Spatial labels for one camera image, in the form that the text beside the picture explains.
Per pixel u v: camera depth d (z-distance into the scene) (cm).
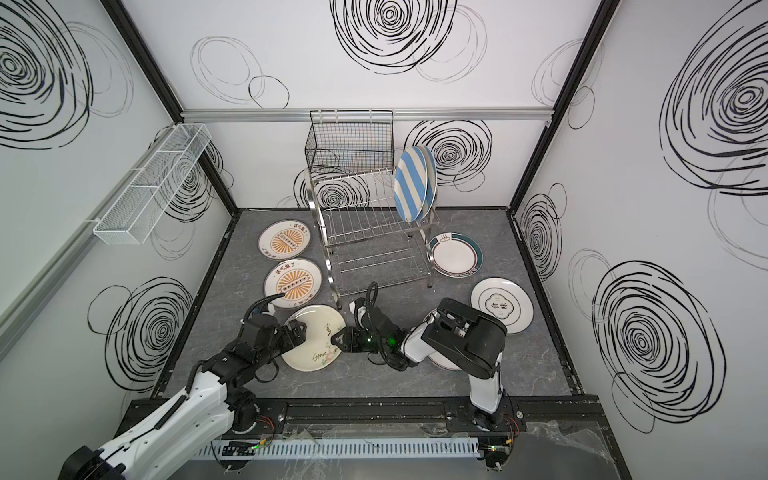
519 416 73
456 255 106
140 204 74
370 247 109
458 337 49
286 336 76
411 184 77
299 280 99
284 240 110
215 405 56
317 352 83
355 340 77
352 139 96
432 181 70
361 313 79
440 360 77
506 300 94
